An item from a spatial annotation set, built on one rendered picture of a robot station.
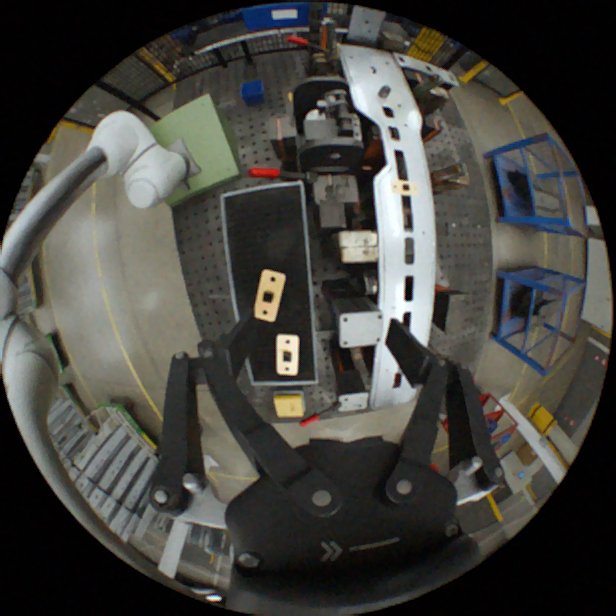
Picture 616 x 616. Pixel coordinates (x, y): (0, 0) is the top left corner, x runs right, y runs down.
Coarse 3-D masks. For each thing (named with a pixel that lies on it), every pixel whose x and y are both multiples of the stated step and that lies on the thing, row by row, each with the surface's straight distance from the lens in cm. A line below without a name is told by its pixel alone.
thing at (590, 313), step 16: (592, 240) 817; (592, 256) 817; (592, 272) 819; (608, 272) 812; (592, 288) 823; (608, 288) 814; (592, 304) 829; (608, 304) 820; (592, 320) 837; (608, 320) 827
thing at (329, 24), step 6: (324, 18) 70; (330, 18) 70; (318, 24) 69; (324, 24) 68; (330, 24) 67; (336, 24) 69; (342, 24) 68; (330, 30) 68; (330, 36) 70; (330, 42) 71; (336, 42) 71; (330, 48) 72; (336, 48) 72; (330, 54) 74; (336, 54) 74
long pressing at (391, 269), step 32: (352, 64) 84; (384, 64) 91; (352, 96) 69; (384, 128) 64; (416, 128) 70; (384, 160) 59; (416, 160) 63; (384, 192) 54; (384, 224) 52; (416, 224) 57; (384, 256) 52; (416, 256) 56; (384, 288) 53; (416, 288) 58; (384, 320) 56; (416, 320) 61; (384, 352) 61; (384, 384) 68
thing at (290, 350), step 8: (280, 336) 36; (288, 336) 36; (296, 336) 36; (280, 344) 36; (288, 344) 36; (296, 344) 36; (280, 352) 37; (288, 352) 37; (296, 352) 37; (280, 360) 38; (288, 360) 37; (296, 360) 38; (280, 368) 39; (296, 368) 39
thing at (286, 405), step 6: (276, 396) 46; (282, 396) 46; (288, 396) 45; (294, 396) 45; (300, 396) 45; (276, 402) 46; (282, 402) 46; (288, 402) 45; (294, 402) 45; (300, 402) 45; (276, 408) 47; (282, 408) 47; (288, 408) 47; (294, 408) 47; (300, 408) 47; (282, 414) 49; (288, 414) 48; (294, 414) 48; (300, 414) 48
